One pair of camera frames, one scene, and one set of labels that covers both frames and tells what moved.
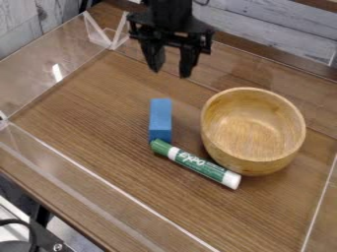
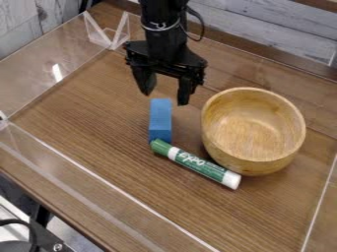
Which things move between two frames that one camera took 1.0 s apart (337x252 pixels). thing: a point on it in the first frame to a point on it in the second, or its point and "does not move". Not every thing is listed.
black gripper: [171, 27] to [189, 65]
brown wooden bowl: [253, 130] does not move
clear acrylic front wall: [82, 200] does not move
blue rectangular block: [161, 119] does not move
